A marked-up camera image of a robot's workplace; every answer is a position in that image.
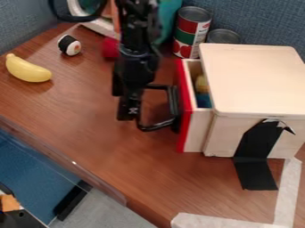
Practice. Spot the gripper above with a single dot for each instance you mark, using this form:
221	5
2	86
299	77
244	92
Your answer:
137	71

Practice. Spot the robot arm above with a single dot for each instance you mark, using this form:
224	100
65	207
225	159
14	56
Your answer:
137	23

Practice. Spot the drawer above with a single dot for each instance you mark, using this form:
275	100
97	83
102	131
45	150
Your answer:
184	104

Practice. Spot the red toy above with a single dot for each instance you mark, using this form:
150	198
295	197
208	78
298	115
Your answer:
109	47

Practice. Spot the blue toy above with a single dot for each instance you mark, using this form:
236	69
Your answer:
204	101

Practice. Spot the yellow toy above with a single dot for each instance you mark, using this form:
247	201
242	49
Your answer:
201	83

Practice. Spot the toy sushi roll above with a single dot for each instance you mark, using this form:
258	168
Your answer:
70	45

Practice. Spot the red and green can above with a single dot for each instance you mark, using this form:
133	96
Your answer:
190	32

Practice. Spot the teal toy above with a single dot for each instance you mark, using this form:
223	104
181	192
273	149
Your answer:
168	17

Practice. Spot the yellow toy banana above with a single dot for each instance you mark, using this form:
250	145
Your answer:
25	70

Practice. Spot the cabinet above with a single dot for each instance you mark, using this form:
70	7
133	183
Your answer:
254	80

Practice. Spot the black tape strip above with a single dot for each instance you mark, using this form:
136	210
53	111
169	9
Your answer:
256	154

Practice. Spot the white tape strip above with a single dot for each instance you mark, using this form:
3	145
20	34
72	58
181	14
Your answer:
288	193

